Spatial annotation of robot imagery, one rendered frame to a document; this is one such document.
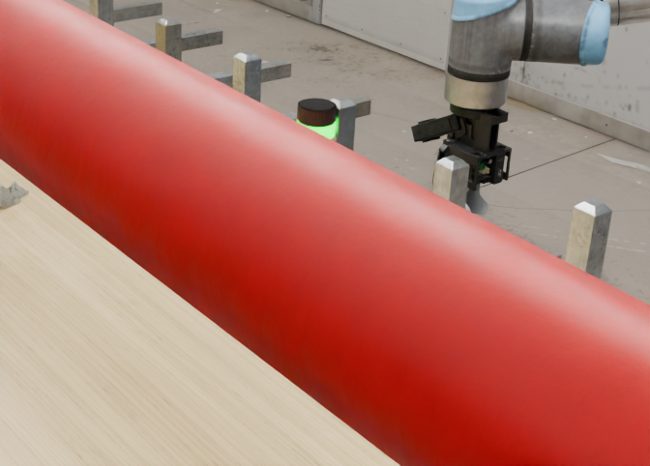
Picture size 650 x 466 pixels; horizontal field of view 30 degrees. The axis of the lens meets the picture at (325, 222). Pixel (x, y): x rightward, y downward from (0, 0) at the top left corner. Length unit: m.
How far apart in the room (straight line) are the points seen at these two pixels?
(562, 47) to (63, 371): 0.80
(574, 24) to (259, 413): 0.68
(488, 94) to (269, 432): 0.59
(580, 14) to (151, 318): 0.72
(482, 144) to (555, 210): 2.50
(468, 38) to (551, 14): 0.12
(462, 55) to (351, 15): 4.17
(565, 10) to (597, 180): 2.85
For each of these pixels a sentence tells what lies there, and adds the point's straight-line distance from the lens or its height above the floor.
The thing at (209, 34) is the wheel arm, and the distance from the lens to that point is 2.68.
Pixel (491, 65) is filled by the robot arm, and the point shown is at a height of 1.23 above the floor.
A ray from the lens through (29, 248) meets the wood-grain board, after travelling 1.88.
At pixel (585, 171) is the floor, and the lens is 4.61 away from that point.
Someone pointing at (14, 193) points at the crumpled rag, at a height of 0.91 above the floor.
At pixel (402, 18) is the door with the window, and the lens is 5.63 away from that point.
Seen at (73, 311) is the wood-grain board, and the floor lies 0.90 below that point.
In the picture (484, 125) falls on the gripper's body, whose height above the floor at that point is 1.14.
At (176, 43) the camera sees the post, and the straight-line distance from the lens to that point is 2.27.
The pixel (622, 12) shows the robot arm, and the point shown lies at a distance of 1.87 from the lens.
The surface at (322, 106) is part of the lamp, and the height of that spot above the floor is 1.11.
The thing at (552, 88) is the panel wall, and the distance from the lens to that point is 5.11.
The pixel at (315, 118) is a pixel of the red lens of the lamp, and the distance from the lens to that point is 1.83.
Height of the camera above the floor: 1.77
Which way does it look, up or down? 26 degrees down
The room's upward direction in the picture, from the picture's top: 3 degrees clockwise
